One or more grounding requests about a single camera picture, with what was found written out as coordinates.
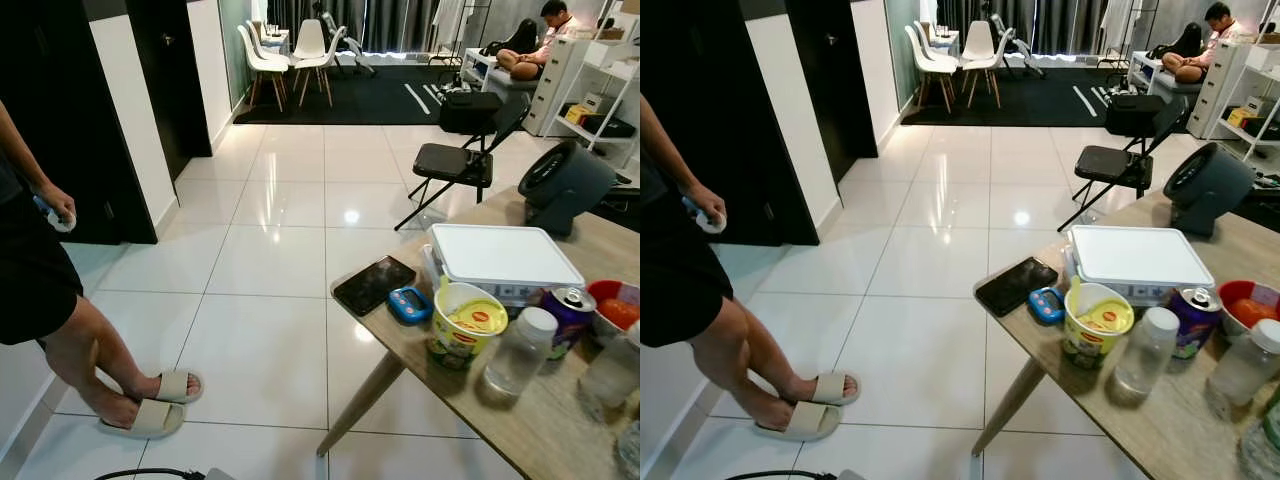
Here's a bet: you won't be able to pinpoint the small clear plastic bottle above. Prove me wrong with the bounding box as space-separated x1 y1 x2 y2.
484 306 559 398
1115 306 1181 396

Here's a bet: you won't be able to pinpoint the dark grey desk fan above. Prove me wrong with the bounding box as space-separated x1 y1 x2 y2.
1163 142 1256 239
518 140 617 239

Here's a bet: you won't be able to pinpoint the white low bench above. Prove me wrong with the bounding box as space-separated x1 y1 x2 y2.
1128 50 1201 101
462 48 541 101

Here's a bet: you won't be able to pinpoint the black carpet white marks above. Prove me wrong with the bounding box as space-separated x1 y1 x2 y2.
900 65 1141 128
232 63 521 127

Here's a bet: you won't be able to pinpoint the clothes rack white garment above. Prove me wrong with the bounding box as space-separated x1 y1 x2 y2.
1098 0 1161 69
428 0 493 69

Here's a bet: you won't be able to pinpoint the small blue gadget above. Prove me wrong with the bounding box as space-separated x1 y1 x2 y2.
388 287 434 326
1027 287 1067 326

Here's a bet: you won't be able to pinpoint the yellow green noodle cup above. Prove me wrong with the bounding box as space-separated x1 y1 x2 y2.
428 280 509 371
1062 280 1136 369

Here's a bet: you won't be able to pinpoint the white dining chair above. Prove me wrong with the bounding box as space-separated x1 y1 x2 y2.
905 25 959 114
293 18 347 109
237 24 291 113
960 20 1013 109

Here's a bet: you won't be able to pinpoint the beige slipper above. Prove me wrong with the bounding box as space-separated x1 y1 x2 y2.
800 372 861 406
100 398 187 441
140 370 204 405
755 400 843 443

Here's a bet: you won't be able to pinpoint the white drawer cabinet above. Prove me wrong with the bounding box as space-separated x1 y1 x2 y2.
1187 40 1256 139
522 35 593 137

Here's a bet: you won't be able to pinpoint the light wooden table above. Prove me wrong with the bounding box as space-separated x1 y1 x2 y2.
972 190 1280 480
318 185 641 480

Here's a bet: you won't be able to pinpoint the black smartphone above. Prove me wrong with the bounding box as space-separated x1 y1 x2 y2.
975 257 1059 318
332 256 418 318

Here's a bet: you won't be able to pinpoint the white blue handheld controller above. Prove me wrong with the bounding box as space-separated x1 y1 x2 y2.
35 195 76 234
683 195 728 235

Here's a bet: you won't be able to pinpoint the seated man pink shirt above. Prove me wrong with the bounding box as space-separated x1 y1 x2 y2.
1160 2 1246 84
497 0 579 81

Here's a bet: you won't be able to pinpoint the white grey exercise machine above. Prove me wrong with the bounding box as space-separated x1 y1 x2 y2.
988 12 1046 79
318 10 381 77

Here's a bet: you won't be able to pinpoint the black door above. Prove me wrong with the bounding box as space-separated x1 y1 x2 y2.
125 0 214 183
785 0 881 183

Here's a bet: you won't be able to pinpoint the black folding chair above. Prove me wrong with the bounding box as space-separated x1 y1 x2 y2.
1057 95 1191 233
393 95 531 233

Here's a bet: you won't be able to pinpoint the dark grey curtain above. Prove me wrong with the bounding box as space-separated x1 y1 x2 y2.
935 0 1191 56
265 0 521 53

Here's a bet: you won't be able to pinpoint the white shelf unit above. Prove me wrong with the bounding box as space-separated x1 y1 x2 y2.
555 10 641 151
1215 30 1280 166

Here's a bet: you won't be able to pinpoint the purple drink can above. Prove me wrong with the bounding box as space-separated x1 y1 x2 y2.
538 286 598 361
1168 286 1223 359

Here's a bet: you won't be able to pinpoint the white lidded plastic box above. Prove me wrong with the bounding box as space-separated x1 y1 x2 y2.
422 223 587 306
1062 225 1217 306

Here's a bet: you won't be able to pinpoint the black bag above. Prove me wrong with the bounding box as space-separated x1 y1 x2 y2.
1104 93 1167 138
438 91 504 137

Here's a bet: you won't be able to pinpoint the black backpack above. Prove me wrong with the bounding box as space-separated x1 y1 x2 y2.
1148 22 1206 61
483 18 541 59

